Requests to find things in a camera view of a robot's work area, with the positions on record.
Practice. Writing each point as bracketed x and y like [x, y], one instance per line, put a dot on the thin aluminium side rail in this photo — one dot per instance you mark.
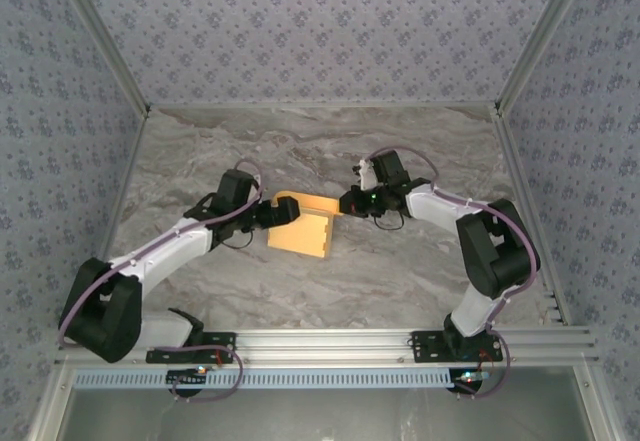
[133, 153]

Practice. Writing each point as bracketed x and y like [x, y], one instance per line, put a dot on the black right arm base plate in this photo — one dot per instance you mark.
[425, 348]

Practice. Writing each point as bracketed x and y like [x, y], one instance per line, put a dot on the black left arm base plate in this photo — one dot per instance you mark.
[160, 353]

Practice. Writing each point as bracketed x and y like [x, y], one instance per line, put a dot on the yellow paper box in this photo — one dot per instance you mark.
[300, 236]

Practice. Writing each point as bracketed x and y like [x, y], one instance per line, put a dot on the aluminium frame leg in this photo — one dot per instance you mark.
[598, 406]
[50, 406]

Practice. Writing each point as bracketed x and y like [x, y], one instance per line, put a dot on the small lit circuit board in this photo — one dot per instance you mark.
[187, 377]
[470, 377]

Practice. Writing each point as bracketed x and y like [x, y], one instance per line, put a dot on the long aluminium base rail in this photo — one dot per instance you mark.
[320, 346]

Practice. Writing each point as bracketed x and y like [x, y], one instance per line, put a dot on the aluminium frame post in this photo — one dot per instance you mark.
[105, 36]
[540, 36]

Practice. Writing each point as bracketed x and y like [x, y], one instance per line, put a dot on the grey metal sheet panel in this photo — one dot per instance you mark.
[320, 416]

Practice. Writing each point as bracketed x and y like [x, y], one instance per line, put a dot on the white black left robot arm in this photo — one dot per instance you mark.
[170, 257]

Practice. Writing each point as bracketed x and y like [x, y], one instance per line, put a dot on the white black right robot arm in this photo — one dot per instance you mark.
[435, 211]

